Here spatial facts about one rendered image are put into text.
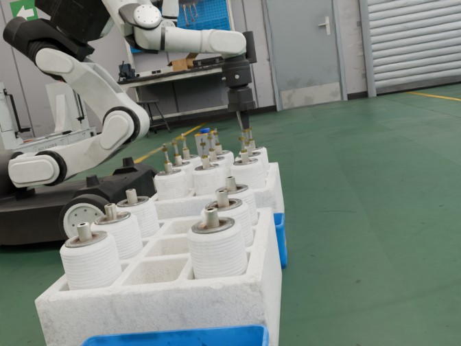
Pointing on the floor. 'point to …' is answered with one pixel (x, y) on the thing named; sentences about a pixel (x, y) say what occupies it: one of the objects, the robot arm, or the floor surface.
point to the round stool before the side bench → (151, 115)
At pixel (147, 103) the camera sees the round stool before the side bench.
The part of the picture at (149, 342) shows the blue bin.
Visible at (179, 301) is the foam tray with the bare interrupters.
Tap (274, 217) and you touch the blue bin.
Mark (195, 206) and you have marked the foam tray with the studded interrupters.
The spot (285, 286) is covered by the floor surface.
